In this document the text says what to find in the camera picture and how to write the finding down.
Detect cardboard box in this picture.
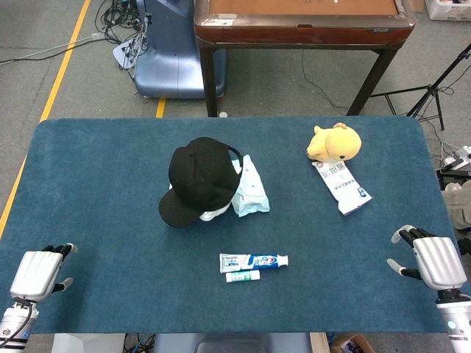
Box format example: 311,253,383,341
330,332,376,353

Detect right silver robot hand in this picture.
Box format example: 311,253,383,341
386,224,468,293

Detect white storage box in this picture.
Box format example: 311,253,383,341
425,0,471,21

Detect white floor cable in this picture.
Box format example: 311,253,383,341
0,32,106,67

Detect blue grey machine base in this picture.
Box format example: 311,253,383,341
133,0,227,99

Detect blue felt table mat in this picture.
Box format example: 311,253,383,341
0,116,471,335

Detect small green white tube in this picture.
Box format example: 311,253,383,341
225,270,261,284

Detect black baseball cap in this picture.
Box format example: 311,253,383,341
158,137,244,228

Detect blue white toothpaste tube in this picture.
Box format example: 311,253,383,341
219,252,289,274

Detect brown wooden table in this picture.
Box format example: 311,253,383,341
194,0,417,118

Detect beige fabric bundle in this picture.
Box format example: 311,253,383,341
443,182,471,231

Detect white power strip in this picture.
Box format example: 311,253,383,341
441,145,471,171

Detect black box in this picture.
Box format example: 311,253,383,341
436,169,471,190

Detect white snack packet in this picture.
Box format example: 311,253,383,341
311,158,373,216

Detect thin black floor cable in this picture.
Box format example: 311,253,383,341
301,49,350,110

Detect light blue wet wipes pack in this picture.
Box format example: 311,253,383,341
230,154,271,218

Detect yellow plush toy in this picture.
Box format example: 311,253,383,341
307,123,363,162

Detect black tripod stand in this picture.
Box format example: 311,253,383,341
369,43,471,132

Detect white mannequin head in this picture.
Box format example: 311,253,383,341
199,204,231,221

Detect tangled black cables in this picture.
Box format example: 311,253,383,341
94,0,154,80

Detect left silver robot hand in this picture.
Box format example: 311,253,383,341
10,242,79,304

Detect grey blue robot chassis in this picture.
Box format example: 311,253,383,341
152,332,312,353

